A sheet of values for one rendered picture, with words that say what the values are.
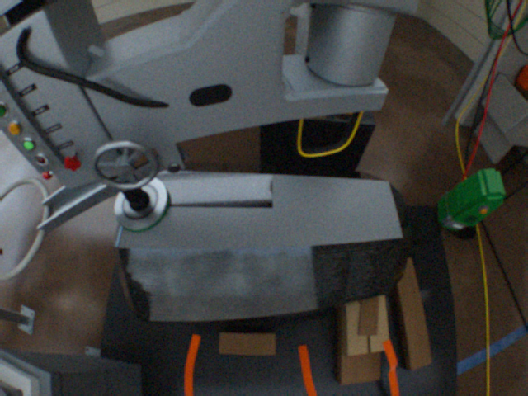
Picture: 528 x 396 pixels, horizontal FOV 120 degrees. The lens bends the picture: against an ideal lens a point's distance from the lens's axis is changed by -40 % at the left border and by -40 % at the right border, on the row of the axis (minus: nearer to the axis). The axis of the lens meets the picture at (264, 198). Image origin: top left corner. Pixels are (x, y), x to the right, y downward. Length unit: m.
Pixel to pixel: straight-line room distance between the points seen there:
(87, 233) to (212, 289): 1.46
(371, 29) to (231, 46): 0.28
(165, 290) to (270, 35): 0.83
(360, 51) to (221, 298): 0.82
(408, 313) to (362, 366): 0.44
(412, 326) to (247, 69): 1.60
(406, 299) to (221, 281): 1.20
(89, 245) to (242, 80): 1.82
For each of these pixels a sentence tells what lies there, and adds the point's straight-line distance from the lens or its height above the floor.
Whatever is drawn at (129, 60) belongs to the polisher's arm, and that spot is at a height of 1.37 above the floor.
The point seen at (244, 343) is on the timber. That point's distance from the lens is 1.41.
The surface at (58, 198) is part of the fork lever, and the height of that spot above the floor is 0.91.
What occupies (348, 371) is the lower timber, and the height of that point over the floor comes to 0.11.
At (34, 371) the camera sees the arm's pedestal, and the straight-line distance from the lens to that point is 1.16.
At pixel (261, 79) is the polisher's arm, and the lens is 0.50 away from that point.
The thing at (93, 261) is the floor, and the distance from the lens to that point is 2.02.
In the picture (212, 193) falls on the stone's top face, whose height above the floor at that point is 0.80.
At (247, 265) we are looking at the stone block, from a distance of 0.81.
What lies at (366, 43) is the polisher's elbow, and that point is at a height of 1.34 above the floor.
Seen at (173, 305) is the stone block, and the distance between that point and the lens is 0.96.
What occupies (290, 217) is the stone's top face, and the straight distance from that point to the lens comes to 0.83.
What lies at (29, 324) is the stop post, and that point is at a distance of 2.42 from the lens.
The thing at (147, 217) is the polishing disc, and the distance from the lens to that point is 0.88.
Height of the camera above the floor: 1.54
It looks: 59 degrees down
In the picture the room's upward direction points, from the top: straight up
